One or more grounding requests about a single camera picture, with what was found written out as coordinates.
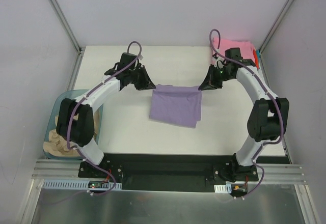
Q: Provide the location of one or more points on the left white cable duct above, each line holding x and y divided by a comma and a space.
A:
81, 185

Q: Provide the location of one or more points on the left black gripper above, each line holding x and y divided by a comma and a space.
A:
140, 76

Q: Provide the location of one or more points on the beige t shirt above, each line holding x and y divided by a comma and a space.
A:
56, 145

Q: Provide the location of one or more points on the aluminium rail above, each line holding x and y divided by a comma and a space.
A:
290, 174

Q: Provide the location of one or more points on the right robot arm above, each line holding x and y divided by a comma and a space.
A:
267, 121

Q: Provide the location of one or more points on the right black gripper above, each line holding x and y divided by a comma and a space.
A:
212, 76

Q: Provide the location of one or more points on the pink folded t shirt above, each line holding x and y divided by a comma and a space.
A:
246, 47

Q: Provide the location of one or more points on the right white cable duct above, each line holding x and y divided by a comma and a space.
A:
227, 188

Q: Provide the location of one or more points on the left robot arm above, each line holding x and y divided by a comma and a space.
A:
110, 82

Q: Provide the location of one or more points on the aluminium frame post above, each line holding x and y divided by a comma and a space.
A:
67, 28
281, 15

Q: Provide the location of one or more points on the right aluminium frame post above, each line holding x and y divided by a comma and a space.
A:
281, 15

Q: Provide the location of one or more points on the translucent blue plastic bin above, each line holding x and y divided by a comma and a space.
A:
59, 99

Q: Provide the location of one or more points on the left aluminium frame post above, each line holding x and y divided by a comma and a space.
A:
67, 28

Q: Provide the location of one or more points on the purple t shirt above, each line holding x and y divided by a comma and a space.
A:
180, 106

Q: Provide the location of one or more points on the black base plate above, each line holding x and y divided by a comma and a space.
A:
183, 173

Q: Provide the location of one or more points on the white cable duct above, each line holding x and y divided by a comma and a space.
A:
227, 188
81, 185

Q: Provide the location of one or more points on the orange folded t shirt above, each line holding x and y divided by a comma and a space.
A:
256, 58

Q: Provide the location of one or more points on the teal folded t shirt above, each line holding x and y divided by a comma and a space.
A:
258, 55

